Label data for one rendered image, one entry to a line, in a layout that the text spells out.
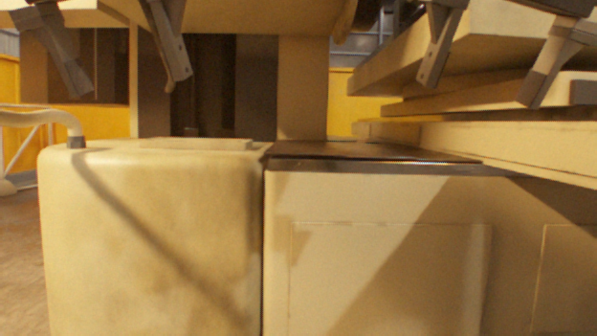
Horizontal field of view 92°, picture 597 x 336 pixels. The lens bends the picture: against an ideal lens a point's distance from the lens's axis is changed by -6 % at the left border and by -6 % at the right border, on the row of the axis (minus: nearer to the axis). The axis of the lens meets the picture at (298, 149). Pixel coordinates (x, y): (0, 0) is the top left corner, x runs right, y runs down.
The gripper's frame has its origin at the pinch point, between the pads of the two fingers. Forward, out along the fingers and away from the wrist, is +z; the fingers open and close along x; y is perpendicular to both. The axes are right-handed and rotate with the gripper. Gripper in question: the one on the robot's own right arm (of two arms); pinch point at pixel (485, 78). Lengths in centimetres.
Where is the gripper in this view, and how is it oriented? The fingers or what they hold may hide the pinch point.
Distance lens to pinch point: 40.2
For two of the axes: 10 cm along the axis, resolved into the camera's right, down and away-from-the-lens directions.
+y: 0.5, 4.8, -8.8
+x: 9.8, 1.5, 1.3
